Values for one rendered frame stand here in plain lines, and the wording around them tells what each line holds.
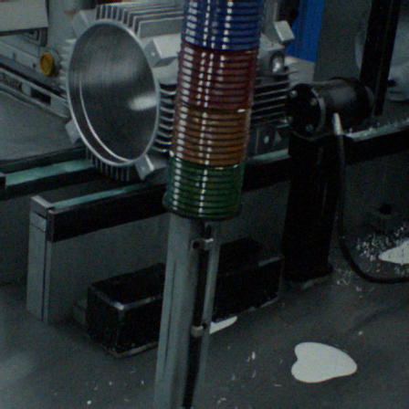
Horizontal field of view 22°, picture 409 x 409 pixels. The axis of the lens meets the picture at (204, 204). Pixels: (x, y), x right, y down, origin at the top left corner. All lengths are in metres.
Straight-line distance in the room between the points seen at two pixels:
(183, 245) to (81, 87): 0.41
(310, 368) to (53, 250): 0.29
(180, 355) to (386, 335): 0.35
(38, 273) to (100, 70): 0.26
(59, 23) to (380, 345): 0.79
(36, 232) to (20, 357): 0.13
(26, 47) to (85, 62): 0.57
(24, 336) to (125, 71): 0.34
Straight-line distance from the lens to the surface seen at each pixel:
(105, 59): 1.23
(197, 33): 0.78
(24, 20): 1.32
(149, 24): 1.11
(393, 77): 1.51
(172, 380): 0.90
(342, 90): 1.18
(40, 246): 1.09
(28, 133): 1.65
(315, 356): 1.11
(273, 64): 1.17
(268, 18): 1.21
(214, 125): 0.79
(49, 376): 1.04
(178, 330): 0.88
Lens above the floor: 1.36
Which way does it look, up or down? 23 degrees down
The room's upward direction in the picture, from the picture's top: 6 degrees clockwise
